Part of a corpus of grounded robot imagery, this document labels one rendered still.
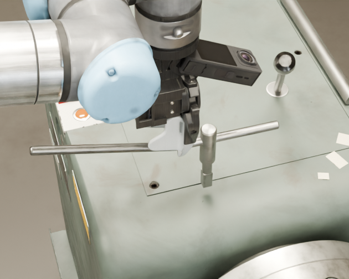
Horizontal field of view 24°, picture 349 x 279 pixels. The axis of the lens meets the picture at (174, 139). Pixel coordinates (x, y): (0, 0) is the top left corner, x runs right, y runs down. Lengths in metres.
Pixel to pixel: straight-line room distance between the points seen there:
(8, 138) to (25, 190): 0.25
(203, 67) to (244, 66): 0.06
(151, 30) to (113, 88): 0.20
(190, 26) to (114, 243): 0.37
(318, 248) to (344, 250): 0.05
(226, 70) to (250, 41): 0.44
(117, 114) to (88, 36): 0.07
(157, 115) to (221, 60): 0.10
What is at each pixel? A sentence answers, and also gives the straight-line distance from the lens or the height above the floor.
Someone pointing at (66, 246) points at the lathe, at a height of 0.54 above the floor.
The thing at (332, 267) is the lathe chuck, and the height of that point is 1.23.
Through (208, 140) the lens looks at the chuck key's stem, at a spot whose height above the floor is 1.38.
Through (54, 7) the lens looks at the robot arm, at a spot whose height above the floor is 1.68.
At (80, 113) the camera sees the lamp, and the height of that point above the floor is 1.26.
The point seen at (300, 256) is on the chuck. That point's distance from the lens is 1.14.
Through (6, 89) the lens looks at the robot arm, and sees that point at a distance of 0.70.
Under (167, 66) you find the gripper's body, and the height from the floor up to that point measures 1.53.
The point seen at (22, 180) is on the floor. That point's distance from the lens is 2.84.
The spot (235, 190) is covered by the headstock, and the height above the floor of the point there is 1.25.
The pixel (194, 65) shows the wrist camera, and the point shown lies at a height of 1.54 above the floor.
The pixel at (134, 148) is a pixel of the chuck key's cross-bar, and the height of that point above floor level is 1.39.
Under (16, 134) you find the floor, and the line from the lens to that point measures 2.99.
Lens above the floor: 2.18
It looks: 48 degrees down
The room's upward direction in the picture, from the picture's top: straight up
